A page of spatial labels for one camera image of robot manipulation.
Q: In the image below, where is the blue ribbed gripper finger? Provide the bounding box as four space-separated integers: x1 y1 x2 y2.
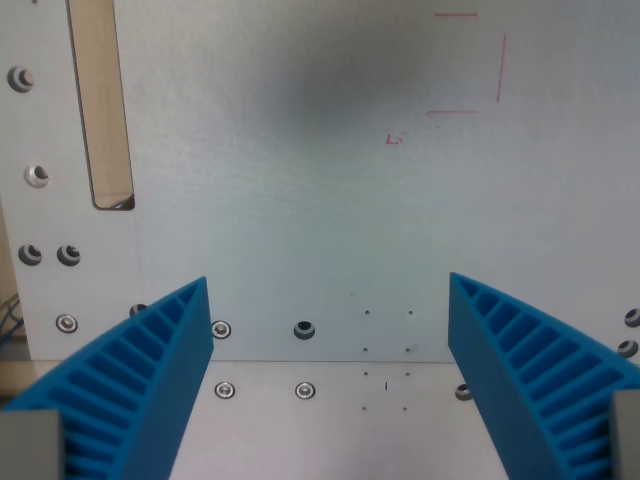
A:
0 276 216 480
446 271 640 480

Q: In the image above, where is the large slotted aluminium plate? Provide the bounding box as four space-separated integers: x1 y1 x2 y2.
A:
0 0 640 363

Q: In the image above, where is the blue cable bundle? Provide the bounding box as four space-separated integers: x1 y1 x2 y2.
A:
0 293 23 351

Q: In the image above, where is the small aluminium base plate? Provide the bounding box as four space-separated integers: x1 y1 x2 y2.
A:
169 357 640 480

